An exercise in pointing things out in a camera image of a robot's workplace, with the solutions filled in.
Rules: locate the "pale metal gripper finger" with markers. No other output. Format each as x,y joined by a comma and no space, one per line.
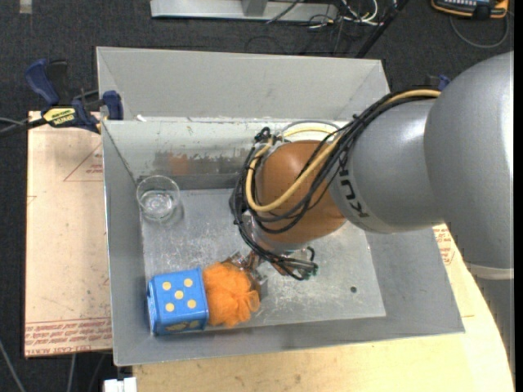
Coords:
239,260
262,286

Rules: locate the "orange mesh bath sponge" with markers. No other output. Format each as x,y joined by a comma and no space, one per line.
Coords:
229,294

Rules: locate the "blue dice block yellow dots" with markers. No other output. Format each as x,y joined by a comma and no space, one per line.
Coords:
180,300

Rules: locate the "clear glass cup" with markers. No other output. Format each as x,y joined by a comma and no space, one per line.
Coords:
158,197

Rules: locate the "grey metal bin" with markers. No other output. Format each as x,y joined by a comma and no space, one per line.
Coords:
204,88

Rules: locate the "brown cardboard board red print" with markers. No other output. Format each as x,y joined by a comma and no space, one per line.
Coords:
61,239

